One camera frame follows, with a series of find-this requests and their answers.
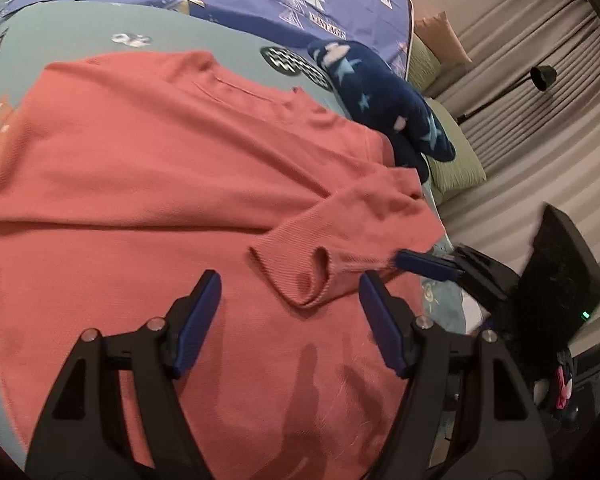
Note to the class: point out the green striped pillow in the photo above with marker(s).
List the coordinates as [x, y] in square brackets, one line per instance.
[455, 160]

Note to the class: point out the teal printed bed sheet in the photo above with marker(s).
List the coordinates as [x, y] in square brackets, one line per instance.
[105, 25]

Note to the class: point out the peach pillow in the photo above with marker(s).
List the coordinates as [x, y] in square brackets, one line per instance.
[442, 35]

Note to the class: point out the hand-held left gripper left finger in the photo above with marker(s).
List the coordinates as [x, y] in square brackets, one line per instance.
[200, 320]

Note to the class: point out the navy star fleece garment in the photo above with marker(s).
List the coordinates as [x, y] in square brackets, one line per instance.
[380, 100]

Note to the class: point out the beige curtain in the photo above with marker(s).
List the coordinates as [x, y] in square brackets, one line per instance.
[530, 135]

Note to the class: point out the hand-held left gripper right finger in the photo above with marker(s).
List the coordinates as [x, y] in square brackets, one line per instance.
[380, 330]

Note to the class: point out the coral knit sweater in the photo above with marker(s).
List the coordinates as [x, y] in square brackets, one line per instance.
[155, 185]

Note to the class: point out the black floor lamp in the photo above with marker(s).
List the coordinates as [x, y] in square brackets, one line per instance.
[542, 77]

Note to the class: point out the small green pillow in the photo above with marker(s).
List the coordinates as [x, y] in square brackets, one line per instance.
[422, 65]

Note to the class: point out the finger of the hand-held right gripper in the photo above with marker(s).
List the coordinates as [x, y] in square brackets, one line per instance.
[425, 265]

